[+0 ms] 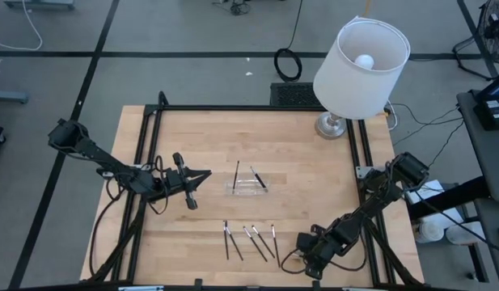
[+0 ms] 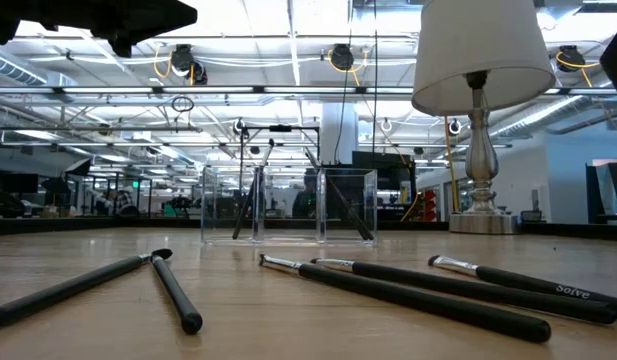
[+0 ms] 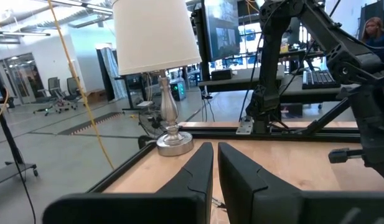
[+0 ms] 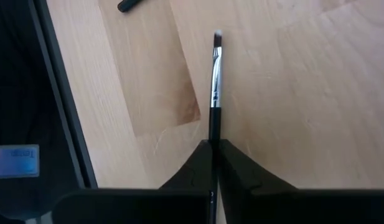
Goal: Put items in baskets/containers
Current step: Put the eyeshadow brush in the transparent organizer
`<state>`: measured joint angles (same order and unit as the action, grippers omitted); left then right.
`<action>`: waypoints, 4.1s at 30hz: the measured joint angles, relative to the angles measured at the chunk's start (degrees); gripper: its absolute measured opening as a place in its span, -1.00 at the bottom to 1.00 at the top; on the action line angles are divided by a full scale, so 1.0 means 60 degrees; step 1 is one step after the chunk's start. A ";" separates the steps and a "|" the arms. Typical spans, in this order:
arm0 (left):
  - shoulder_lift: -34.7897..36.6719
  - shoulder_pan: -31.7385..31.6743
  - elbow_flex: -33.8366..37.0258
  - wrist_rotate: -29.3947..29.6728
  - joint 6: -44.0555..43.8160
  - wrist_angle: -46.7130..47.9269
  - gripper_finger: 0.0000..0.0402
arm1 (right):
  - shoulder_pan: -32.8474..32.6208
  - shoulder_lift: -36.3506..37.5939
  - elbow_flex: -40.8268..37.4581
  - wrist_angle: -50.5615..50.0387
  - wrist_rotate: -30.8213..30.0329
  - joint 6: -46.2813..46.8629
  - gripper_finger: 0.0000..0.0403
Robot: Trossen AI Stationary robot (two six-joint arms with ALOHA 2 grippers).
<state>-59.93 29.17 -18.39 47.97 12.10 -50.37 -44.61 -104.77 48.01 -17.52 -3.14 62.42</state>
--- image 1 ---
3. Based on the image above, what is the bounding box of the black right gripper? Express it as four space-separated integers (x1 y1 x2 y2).
297 230 343 280

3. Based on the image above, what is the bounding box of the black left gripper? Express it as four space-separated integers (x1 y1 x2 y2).
159 152 213 210

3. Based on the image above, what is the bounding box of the black-handled makeup brush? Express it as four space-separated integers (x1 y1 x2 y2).
243 226 269 264
251 225 276 259
249 166 269 191
222 220 230 261
270 224 281 268
224 225 245 262
231 160 241 194

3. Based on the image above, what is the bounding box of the clear acrylic brush organizer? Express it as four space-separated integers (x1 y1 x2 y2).
223 179 270 197

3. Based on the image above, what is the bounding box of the white paper towel roll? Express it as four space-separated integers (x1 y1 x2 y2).
417 212 447 244
445 221 484 247

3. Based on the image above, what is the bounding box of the white box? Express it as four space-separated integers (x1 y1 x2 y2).
403 179 446 206

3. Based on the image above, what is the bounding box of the black floor vent grille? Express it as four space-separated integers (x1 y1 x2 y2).
269 82 324 108

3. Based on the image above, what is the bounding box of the white shade silver table lamp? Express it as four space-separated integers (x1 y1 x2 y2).
312 15 412 141

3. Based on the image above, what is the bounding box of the grey side table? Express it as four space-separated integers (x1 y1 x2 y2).
456 91 499 291

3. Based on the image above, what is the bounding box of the grey table foot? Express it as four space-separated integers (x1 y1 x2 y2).
0 91 30 104
3 0 76 11

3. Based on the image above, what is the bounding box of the black computer box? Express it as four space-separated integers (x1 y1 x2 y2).
473 72 499 131

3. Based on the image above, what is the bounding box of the black floor fan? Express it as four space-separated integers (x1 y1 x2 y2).
452 0 499 81

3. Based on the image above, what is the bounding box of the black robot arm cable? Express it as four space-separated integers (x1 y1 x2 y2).
89 155 170 280
280 248 368 275

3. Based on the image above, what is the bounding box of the black aluminium table frame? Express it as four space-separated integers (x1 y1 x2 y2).
81 91 426 291

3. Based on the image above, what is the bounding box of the black coiled floor cable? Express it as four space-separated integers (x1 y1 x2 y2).
273 0 305 83

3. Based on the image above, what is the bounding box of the black cable bundle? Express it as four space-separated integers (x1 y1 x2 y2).
211 0 252 16

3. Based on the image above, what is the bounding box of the white floor cable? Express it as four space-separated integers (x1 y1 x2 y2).
0 0 44 52

